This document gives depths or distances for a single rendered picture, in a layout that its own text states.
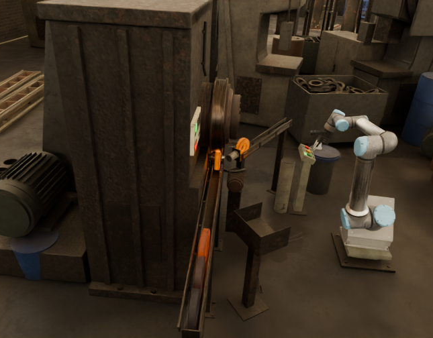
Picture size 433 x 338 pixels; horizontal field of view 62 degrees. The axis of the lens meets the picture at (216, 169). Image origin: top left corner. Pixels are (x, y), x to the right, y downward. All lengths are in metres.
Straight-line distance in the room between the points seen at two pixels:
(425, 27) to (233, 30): 2.35
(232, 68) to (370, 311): 3.42
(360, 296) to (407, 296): 0.34
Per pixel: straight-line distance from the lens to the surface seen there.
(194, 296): 1.58
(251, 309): 2.50
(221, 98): 2.08
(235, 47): 4.93
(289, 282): 2.72
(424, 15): 5.29
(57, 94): 2.84
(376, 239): 2.98
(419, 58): 5.84
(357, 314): 2.68
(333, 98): 4.44
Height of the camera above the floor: 1.92
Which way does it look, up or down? 29 degrees down
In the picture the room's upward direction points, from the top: 3 degrees clockwise
